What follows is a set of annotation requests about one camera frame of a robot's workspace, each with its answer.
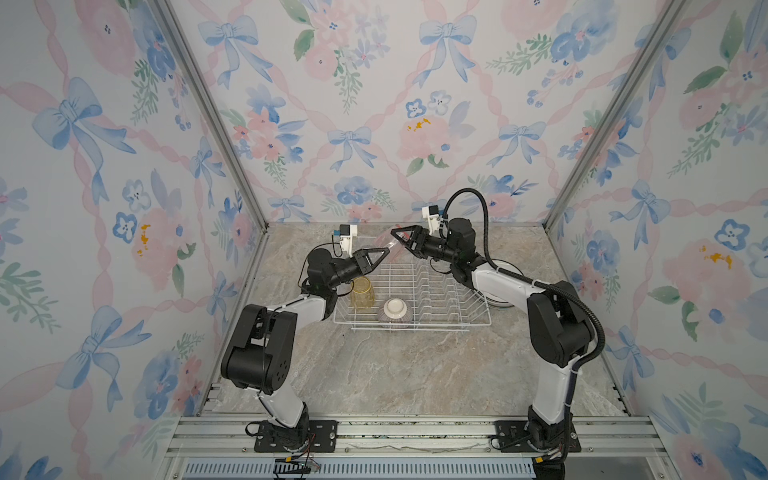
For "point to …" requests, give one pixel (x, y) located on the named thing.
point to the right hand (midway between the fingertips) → (393, 235)
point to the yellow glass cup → (363, 294)
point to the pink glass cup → (389, 240)
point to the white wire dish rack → (410, 296)
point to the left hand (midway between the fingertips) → (391, 251)
